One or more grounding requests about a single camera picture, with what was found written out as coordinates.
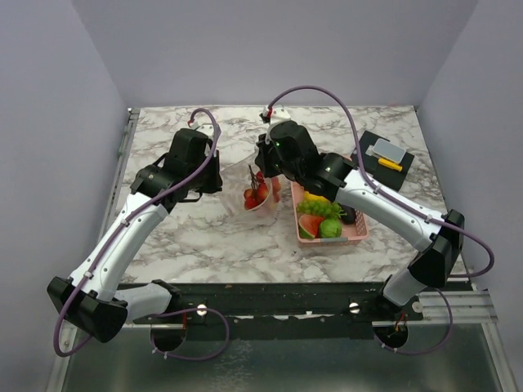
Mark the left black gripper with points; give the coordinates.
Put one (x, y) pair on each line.
(215, 184)

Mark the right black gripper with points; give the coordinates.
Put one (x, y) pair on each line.
(265, 147)

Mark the clear zip top bag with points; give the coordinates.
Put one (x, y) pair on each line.
(236, 179)

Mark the red cherry bunch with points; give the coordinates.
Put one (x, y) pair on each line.
(261, 191)

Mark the green grape bunch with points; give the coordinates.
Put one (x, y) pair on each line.
(320, 208)

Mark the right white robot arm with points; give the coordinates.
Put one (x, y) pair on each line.
(339, 180)

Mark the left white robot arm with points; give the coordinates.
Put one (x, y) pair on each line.
(90, 298)

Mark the yellow lemon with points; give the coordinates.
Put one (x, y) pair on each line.
(315, 199)

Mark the watermelon slice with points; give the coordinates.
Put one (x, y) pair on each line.
(309, 225)

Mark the green round fruit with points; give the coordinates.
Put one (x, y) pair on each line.
(330, 228)

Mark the purple eggplant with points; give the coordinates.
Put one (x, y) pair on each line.
(348, 215)

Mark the grey rectangular box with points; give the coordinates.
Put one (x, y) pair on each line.
(385, 149)

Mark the yellow small tool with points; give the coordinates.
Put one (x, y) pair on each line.
(390, 165)

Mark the pink plastic basket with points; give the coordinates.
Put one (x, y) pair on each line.
(351, 234)

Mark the black scale board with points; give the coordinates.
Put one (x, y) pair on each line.
(392, 179)

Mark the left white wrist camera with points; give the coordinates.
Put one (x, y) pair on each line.
(205, 127)

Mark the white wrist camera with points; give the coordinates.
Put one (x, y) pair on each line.
(274, 116)
(205, 127)

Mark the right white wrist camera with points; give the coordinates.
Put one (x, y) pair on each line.
(274, 116)

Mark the left aluminium frame rail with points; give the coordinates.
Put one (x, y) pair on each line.
(123, 153)

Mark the black mounting rail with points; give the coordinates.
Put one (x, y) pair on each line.
(278, 311)

